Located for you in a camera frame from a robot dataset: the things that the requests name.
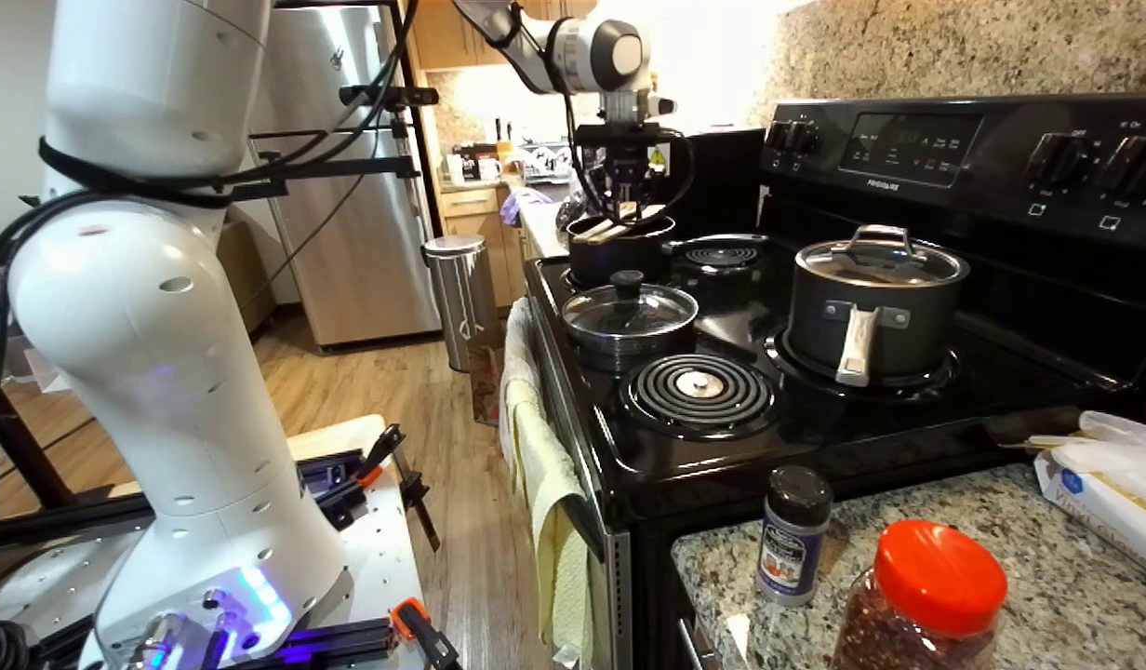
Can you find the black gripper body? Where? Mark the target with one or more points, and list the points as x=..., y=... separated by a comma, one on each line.
x=621, y=156

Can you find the light wooden spoon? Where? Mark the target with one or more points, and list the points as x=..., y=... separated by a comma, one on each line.
x=583, y=222
x=611, y=228

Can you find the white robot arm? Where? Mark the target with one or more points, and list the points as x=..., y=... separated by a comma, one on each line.
x=121, y=286

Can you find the robot base mounting table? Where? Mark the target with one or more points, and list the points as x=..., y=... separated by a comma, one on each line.
x=362, y=543

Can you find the black pot at back left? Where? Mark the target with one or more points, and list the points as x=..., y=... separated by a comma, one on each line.
x=595, y=261

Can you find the large black pot with lid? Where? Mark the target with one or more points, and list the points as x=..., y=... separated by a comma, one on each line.
x=877, y=306

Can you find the black appliance with yellow label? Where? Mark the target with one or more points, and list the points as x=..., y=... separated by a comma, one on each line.
x=711, y=183

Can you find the black skillet with glass lid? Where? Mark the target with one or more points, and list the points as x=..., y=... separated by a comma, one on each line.
x=714, y=264

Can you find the small black pan with lid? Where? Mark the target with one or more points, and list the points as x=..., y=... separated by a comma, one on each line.
x=630, y=321

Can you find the stainless steel trash can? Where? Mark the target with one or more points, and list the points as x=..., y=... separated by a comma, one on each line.
x=453, y=264

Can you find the stainless steel refrigerator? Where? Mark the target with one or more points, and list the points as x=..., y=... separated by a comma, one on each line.
x=356, y=238

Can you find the black electric stove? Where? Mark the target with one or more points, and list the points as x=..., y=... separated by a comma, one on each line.
x=1040, y=193

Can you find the yellow-white dish towel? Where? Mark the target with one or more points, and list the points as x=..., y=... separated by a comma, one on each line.
x=546, y=480

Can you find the black-capped spice shaker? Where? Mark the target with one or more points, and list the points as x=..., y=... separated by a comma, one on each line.
x=794, y=523

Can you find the red-lidded spice jar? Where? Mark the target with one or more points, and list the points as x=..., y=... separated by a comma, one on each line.
x=929, y=599

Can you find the white plastic package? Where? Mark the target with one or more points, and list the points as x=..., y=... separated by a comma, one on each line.
x=1099, y=477

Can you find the black camera tripod stand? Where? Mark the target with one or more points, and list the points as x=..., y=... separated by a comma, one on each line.
x=393, y=122

